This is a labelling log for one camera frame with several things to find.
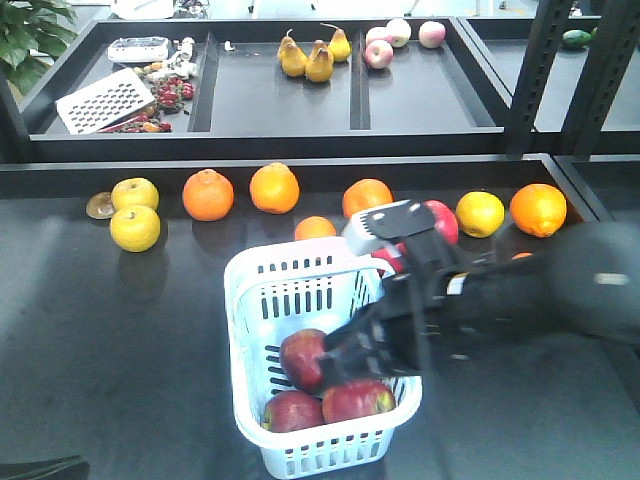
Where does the green potted plant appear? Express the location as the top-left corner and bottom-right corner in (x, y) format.
(1, 0), (77, 96)

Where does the white plastic device box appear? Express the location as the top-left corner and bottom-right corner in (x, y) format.
(107, 36), (169, 63)

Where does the brown yellow pear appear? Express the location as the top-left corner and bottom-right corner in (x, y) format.
(305, 47), (334, 83)

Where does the large orange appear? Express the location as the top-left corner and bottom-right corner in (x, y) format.
(510, 183), (567, 238)

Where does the light blue plastic basket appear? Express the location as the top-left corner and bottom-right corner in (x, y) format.
(224, 236), (422, 479)

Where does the yellow pear fruit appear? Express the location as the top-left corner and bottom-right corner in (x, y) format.
(111, 177), (159, 211)

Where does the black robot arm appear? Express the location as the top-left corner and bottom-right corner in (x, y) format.
(319, 222), (639, 387)

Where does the green avocado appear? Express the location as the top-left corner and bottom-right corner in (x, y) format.
(561, 29), (592, 50)

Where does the bright red apple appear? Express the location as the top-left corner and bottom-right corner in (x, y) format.
(371, 243), (407, 273)
(424, 200), (459, 245)

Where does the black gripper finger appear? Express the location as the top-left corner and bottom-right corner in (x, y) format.
(1, 455), (89, 480)

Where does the pink apple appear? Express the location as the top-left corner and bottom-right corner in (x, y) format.
(364, 39), (394, 70)

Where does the orange behind red apples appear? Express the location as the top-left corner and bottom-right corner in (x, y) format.
(342, 178), (394, 219)

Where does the small orange behind basket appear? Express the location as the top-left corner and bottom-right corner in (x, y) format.
(294, 216), (337, 241)

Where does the yellow round pear front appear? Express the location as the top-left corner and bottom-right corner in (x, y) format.
(109, 205), (161, 253)

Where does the yellow round pear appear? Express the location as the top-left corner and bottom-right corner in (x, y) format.
(455, 191), (505, 238)
(109, 205), (161, 253)

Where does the large orange tangerine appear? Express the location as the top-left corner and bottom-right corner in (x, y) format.
(249, 162), (300, 214)

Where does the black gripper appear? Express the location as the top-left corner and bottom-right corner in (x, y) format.
(318, 243), (465, 388)

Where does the bumpy orange tangerine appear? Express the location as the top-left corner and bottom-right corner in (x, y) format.
(182, 168), (234, 221)

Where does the black wooden produce display stand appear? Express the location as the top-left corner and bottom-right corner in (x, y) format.
(1, 20), (639, 479)

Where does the dark red apple yellow top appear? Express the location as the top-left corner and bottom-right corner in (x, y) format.
(262, 390), (325, 433)

